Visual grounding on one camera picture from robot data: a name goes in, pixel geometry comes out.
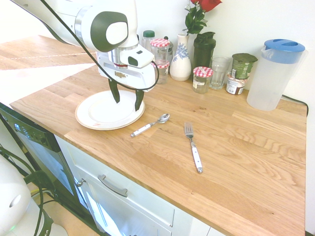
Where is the small jar red checkered lid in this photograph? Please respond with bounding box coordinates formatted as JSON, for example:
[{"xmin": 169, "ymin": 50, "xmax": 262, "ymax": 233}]
[{"xmin": 192, "ymin": 66, "xmax": 214, "ymax": 94}]

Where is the black shaker bottle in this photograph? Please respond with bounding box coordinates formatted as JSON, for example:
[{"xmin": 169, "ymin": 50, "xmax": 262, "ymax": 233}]
[{"xmin": 192, "ymin": 31, "xmax": 217, "ymax": 71}]

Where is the black power cable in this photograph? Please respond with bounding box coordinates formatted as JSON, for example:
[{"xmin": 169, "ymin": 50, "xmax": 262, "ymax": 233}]
[{"xmin": 282, "ymin": 94, "xmax": 310, "ymax": 116}]

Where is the red rose with leaves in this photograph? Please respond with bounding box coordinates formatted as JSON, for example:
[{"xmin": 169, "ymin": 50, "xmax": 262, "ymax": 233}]
[{"xmin": 184, "ymin": 0, "xmax": 222, "ymax": 35}]

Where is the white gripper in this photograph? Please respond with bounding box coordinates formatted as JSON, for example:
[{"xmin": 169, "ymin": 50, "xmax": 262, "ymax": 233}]
[{"xmin": 97, "ymin": 50, "xmax": 158, "ymax": 112}]

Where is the clear pitcher blue lid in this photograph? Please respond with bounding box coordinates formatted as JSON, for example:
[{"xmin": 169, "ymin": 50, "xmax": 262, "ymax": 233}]
[{"xmin": 246, "ymin": 38, "xmax": 309, "ymax": 112}]

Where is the brown pudding cup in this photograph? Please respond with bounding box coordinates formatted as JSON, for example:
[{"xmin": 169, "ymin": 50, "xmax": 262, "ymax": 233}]
[{"xmin": 225, "ymin": 73, "xmax": 247, "ymax": 96}]

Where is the dark green cable bundle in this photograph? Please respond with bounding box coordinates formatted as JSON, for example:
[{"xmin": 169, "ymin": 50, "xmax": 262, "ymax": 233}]
[{"xmin": 0, "ymin": 144, "xmax": 59, "ymax": 236}]

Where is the white drawer front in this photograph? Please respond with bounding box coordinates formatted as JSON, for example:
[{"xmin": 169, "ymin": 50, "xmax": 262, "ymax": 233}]
[{"xmin": 55, "ymin": 135, "xmax": 176, "ymax": 228}]

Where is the glass jar red checkered lid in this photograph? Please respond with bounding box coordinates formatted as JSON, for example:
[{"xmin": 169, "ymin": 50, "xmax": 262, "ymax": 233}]
[{"xmin": 154, "ymin": 61, "xmax": 171, "ymax": 85}]

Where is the white vase blue pattern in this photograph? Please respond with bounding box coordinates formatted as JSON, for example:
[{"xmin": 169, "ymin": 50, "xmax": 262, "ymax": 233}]
[{"xmin": 169, "ymin": 33, "xmax": 192, "ymax": 82}]

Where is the white-handled metal spoon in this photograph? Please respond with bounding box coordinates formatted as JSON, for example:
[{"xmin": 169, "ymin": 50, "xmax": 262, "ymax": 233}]
[{"xmin": 130, "ymin": 113, "xmax": 171, "ymax": 138}]

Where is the green yogurt cup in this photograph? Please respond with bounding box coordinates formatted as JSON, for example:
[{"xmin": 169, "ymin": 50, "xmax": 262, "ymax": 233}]
[{"xmin": 231, "ymin": 53, "xmax": 258, "ymax": 80}]

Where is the clear glass tumbler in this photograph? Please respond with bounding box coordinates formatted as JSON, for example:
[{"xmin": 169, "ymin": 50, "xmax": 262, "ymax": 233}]
[{"xmin": 209, "ymin": 56, "xmax": 232, "ymax": 90}]

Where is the tall jar red checkered lid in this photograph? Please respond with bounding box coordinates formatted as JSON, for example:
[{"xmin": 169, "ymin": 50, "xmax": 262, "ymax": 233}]
[{"xmin": 150, "ymin": 38, "xmax": 171, "ymax": 65}]

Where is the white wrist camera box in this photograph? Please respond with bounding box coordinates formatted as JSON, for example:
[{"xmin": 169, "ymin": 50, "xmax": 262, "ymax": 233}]
[{"xmin": 118, "ymin": 46, "xmax": 156, "ymax": 68}]

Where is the clear bottle green cap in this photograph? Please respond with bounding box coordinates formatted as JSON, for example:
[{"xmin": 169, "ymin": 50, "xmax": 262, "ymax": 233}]
[{"xmin": 142, "ymin": 29, "xmax": 156, "ymax": 51}]

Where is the white-handled metal fork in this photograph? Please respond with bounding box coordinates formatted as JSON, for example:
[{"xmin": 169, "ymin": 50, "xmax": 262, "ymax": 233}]
[{"xmin": 184, "ymin": 121, "xmax": 204, "ymax": 174}]

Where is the yellow cable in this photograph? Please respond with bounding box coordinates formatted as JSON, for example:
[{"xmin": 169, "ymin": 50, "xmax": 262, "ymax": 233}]
[{"xmin": 30, "ymin": 187, "xmax": 48, "ymax": 198}]

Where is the silver drawer handle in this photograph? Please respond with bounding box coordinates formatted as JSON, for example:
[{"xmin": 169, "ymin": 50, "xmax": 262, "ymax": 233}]
[{"xmin": 97, "ymin": 174, "xmax": 129, "ymax": 198}]

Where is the white gold-rimmed plate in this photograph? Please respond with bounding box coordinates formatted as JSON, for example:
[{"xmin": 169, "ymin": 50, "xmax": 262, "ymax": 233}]
[{"xmin": 75, "ymin": 89, "xmax": 146, "ymax": 131}]

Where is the black dishwasher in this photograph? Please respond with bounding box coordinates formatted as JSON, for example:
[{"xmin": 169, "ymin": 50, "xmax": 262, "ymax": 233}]
[{"xmin": 0, "ymin": 102, "xmax": 91, "ymax": 223}]

